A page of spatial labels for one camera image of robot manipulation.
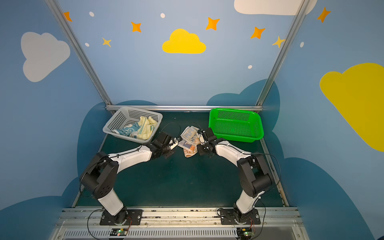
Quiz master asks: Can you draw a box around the colourful printed rabbit towel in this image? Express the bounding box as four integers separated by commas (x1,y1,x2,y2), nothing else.
178,126,201,158

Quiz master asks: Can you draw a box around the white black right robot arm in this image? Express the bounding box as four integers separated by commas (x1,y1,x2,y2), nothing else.
197,128,274,225

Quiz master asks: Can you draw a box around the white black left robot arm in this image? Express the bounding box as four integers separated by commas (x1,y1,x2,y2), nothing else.
79,132,180,226

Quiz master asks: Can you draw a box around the pale yellow towel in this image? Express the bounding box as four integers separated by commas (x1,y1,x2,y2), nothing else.
137,116,158,140

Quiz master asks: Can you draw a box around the white perforated plastic basket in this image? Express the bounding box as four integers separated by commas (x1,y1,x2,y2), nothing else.
103,107,163,144

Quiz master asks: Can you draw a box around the teal patterned towel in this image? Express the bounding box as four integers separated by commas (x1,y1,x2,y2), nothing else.
112,123,140,138

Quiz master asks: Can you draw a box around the green perforated plastic basket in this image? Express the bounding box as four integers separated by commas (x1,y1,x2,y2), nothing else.
209,108,265,143

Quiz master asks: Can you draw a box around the left green circuit board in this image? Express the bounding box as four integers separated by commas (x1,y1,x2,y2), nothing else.
110,229,129,237

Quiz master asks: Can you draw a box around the green circuit board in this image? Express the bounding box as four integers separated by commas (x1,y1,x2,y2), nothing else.
236,228,255,240
110,229,129,237

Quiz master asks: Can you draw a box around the right green circuit board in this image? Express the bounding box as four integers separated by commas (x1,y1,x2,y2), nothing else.
236,228,255,240

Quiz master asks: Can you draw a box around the aluminium back frame rail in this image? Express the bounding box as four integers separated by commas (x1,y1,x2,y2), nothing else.
106,105,263,112

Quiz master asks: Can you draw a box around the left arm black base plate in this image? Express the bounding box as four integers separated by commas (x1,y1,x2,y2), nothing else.
100,208,143,226

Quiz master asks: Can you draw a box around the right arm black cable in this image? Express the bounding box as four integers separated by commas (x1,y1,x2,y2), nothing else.
254,152,283,193

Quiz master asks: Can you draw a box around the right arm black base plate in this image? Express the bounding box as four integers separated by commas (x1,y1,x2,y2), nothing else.
217,208,261,225

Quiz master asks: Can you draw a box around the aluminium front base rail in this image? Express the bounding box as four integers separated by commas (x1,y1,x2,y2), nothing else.
50,207,309,240

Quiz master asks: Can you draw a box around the right aluminium frame post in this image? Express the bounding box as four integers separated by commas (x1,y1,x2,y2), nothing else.
256,0,313,107

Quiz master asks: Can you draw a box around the aluminium frame post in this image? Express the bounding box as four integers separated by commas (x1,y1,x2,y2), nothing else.
256,0,313,107
45,0,113,107

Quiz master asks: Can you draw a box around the left aluminium frame post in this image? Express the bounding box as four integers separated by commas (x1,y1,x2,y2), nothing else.
45,0,113,107

